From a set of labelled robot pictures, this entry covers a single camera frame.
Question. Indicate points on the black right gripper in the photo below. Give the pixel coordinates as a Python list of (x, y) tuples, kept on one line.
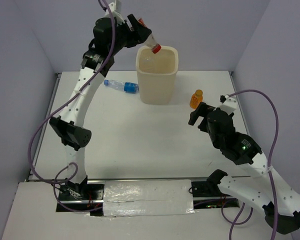
[(203, 108)]

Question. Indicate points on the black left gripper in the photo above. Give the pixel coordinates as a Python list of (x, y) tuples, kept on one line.
[(140, 35)]

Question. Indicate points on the orange juice bottle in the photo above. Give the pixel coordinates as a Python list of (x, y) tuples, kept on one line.
[(196, 99)]

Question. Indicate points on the clear bottle red cap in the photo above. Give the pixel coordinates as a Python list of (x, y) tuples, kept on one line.
[(153, 44)]

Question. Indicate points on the crushed bottle blue label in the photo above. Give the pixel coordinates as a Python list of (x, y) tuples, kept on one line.
[(128, 87)]

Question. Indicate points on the clear bottle green white label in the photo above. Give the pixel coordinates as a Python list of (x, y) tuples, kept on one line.
[(152, 64)]

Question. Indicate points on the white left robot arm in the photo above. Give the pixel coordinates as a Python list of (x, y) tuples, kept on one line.
[(96, 61)]

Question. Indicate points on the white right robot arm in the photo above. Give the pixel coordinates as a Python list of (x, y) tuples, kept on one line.
[(274, 198)]

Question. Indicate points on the beige plastic bin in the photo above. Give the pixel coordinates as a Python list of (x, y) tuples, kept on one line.
[(157, 88)]

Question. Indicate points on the silver tape patch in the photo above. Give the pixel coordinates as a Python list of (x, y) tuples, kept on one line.
[(147, 198)]

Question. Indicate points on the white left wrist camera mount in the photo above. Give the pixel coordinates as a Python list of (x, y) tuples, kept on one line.
[(115, 8)]

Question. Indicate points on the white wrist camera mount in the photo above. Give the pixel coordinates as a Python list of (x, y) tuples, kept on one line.
[(115, 8), (228, 104)]

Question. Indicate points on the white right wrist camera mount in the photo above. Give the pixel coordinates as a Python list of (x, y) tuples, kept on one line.
[(228, 104)]

